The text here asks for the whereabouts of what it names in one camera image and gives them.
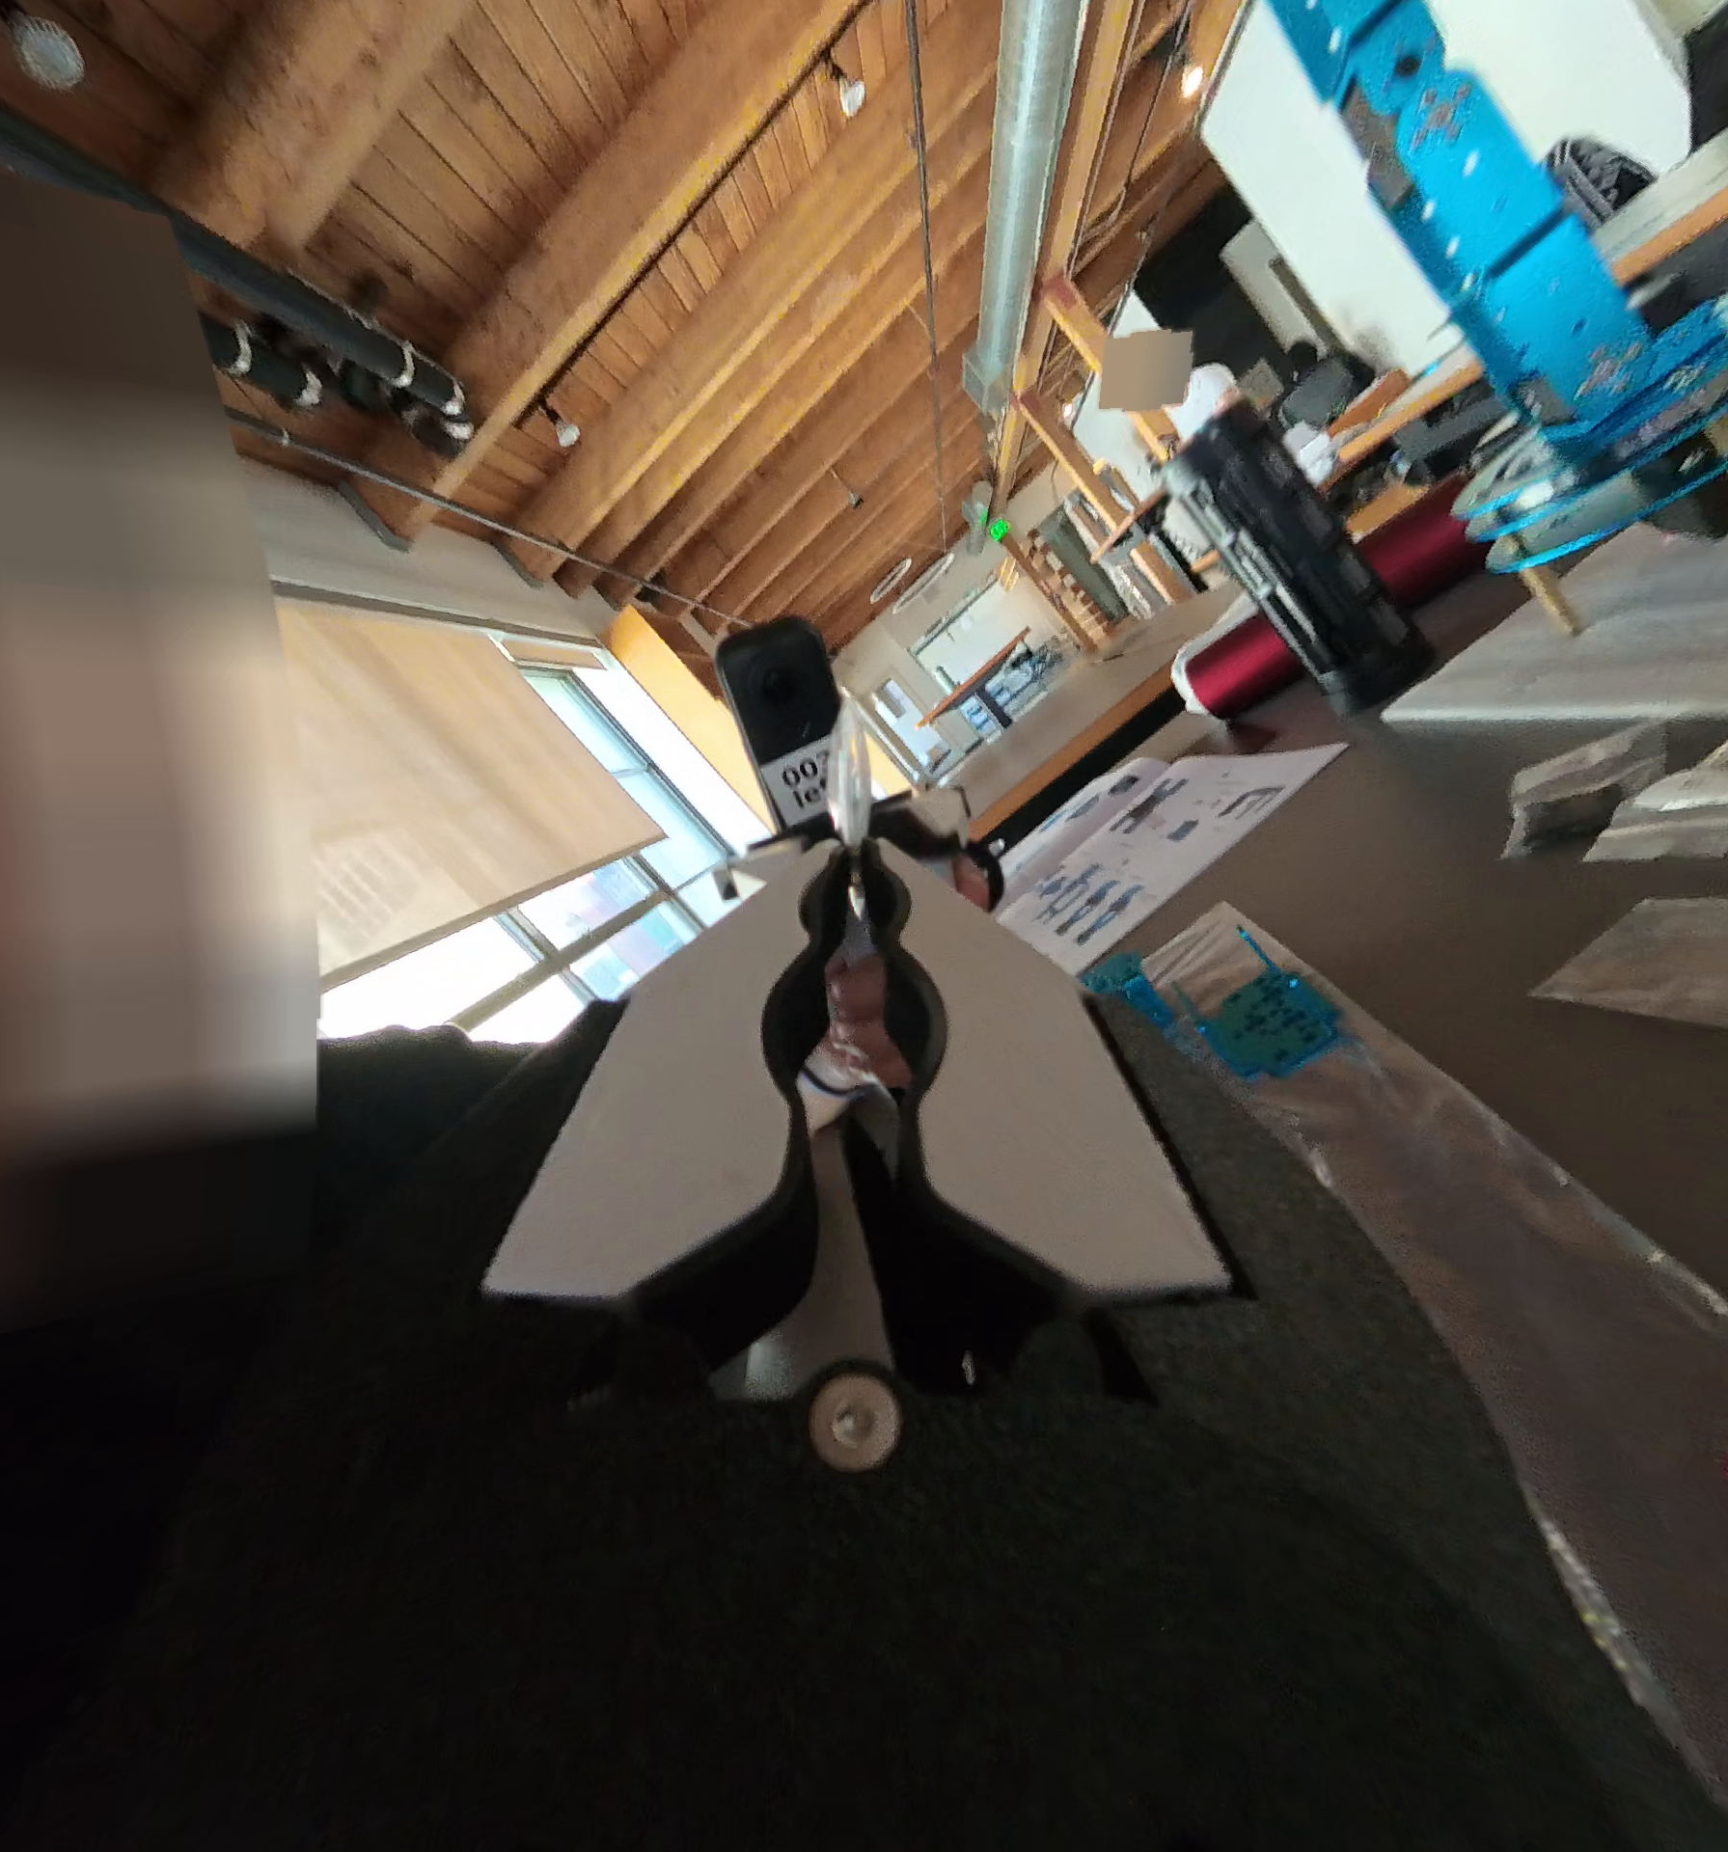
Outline assembly instruction booklet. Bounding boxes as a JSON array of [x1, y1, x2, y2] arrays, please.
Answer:
[[994, 739, 1352, 976]]

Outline silver ventilation duct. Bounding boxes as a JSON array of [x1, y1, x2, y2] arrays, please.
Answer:
[[962, 0, 1093, 415]]

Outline white foam sheet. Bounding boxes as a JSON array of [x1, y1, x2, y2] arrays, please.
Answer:
[[1382, 516, 1728, 731]]

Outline person's left hand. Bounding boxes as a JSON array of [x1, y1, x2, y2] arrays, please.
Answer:
[[823, 944, 920, 1089]]

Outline pile of small screw bags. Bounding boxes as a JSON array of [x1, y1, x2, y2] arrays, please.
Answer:
[[1497, 715, 1728, 1040]]

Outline beige roller blind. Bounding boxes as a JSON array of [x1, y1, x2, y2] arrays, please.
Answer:
[[275, 596, 665, 982]]

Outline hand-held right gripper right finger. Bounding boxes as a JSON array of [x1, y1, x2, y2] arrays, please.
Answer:
[[856, 847, 1235, 1394]]

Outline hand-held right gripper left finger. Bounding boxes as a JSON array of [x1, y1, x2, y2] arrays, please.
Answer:
[[482, 847, 854, 1402]]

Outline large dark neighbouring table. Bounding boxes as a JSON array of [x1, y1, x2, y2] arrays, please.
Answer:
[[950, 636, 1249, 829]]

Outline large clear plastic bag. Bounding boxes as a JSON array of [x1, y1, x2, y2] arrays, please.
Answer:
[[1095, 896, 1728, 1817]]

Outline grey ceiling pipes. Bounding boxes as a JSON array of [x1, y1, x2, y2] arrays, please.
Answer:
[[198, 308, 478, 453]]

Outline black patterned bottle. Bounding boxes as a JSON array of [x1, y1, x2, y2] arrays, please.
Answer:
[[1163, 409, 1440, 719]]

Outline red fabric roll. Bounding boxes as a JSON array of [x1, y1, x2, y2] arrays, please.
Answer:
[[1171, 512, 1486, 719]]

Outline dark desk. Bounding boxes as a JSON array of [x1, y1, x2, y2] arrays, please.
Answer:
[[994, 520, 1728, 1852]]

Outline blue metal bracket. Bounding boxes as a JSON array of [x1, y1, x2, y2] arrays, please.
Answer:
[[1171, 924, 1354, 1083], [1085, 946, 1187, 1026]]

